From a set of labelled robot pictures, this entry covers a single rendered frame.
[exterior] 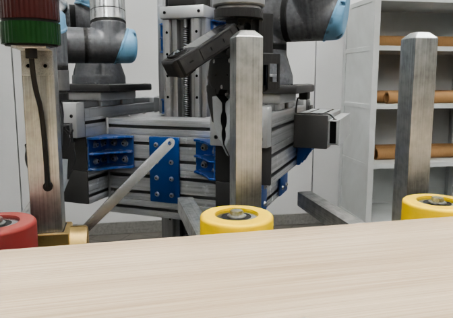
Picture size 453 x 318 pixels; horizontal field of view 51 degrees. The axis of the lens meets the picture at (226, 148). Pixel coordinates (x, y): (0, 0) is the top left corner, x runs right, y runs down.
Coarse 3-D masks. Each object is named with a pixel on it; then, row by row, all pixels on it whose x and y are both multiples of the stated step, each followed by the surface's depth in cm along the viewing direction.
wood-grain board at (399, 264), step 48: (144, 240) 45; (192, 240) 45; (240, 240) 45; (288, 240) 45; (336, 240) 45; (384, 240) 45; (432, 240) 45; (0, 288) 34; (48, 288) 34; (96, 288) 34; (144, 288) 34; (192, 288) 34; (240, 288) 34; (288, 288) 34; (336, 288) 34; (384, 288) 34; (432, 288) 34
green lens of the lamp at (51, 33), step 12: (0, 24) 48; (12, 24) 47; (24, 24) 47; (36, 24) 47; (48, 24) 48; (0, 36) 49; (12, 36) 47; (24, 36) 47; (36, 36) 48; (48, 36) 48; (60, 36) 50
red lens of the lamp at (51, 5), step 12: (0, 0) 47; (12, 0) 47; (24, 0) 47; (36, 0) 47; (48, 0) 48; (0, 12) 48; (12, 12) 47; (24, 12) 47; (36, 12) 47; (48, 12) 48
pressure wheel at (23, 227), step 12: (0, 216) 49; (12, 216) 51; (24, 216) 50; (0, 228) 46; (12, 228) 46; (24, 228) 47; (36, 228) 50; (0, 240) 45; (12, 240) 46; (24, 240) 47; (36, 240) 49
